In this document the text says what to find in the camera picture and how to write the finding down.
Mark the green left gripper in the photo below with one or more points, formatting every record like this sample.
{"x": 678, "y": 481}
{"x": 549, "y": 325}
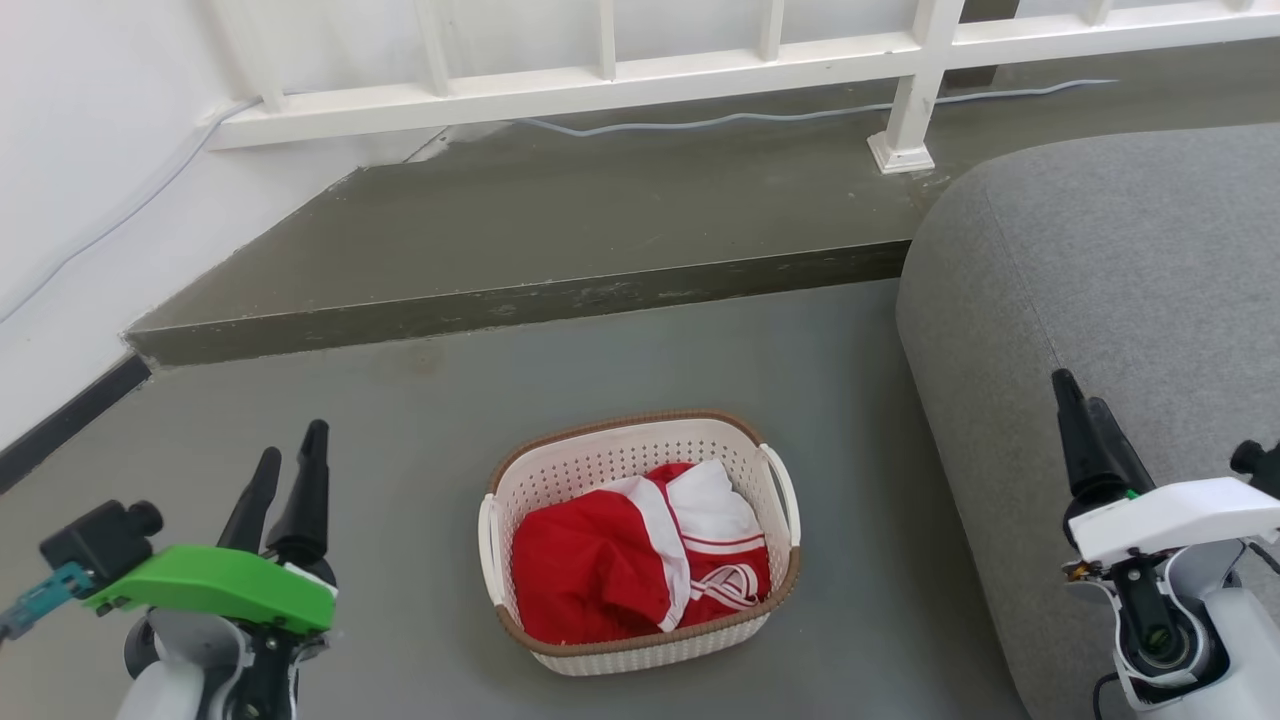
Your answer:
{"x": 220, "y": 585}

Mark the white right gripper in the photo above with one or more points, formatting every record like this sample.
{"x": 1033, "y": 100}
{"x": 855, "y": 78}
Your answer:
{"x": 1175, "y": 517}

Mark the white perforated laundry basket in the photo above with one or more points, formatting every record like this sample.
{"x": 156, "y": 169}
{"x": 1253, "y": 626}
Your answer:
{"x": 560, "y": 470}

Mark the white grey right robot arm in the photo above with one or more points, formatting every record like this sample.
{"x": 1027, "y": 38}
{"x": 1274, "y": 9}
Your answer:
{"x": 1190, "y": 640}

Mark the grey fabric sofa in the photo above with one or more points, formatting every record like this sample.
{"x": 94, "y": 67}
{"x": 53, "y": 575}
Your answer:
{"x": 1120, "y": 290}

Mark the black baseboard strip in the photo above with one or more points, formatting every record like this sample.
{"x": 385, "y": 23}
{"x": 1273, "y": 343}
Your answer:
{"x": 70, "y": 420}

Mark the teal connector plug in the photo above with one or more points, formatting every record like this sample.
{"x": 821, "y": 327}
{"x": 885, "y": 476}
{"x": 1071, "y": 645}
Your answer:
{"x": 40, "y": 597}

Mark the red and white garment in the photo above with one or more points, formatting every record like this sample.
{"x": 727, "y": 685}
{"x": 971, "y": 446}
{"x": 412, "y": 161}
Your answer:
{"x": 590, "y": 570}

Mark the white wooden railing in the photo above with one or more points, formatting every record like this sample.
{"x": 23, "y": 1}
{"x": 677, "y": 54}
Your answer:
{"x": 560, "y": 88}

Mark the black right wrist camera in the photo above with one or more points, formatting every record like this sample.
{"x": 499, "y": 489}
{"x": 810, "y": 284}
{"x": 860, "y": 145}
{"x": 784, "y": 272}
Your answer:
{"x": 1258, "y": 465}

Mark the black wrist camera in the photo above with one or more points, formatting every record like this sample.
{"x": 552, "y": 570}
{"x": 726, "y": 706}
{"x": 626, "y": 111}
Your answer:
{"x": 98, "y": 540}
{"x": 1258, "y": 465}

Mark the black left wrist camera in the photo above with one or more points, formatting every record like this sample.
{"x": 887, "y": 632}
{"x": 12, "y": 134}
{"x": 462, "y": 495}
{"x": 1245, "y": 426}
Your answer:
{"x": 98, "y": 540}

